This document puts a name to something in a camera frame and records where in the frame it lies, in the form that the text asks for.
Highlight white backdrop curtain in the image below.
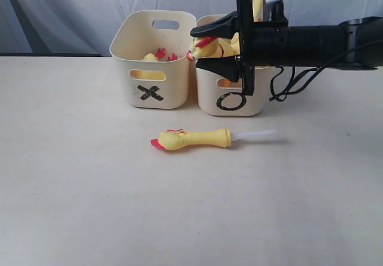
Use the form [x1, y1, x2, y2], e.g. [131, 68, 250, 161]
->
[1, 0, 382, 56]

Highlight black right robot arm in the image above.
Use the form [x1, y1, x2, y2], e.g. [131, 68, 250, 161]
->
[187, 0, 382, 102]

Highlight severed rubber chicken head neck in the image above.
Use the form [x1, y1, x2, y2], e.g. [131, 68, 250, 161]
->
[150, 129, 276, 151]

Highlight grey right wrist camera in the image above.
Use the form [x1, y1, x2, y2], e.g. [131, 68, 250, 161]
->
[262, 0, 284, 22]

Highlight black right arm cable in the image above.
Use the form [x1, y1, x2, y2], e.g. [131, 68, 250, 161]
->
[269, 38, 383, 102]

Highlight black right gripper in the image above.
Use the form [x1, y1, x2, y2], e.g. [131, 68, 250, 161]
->
[190, 0, 289, 96]

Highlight cream bin with X mark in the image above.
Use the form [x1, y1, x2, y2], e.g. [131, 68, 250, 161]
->
[110, 10, 196, 109]

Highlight headless rubber chicken body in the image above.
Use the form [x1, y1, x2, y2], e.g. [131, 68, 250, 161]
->
[131, 48, 178, 81]

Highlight cream bin with O mark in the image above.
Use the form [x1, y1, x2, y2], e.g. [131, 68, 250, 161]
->
[195, 14, 267, 117]

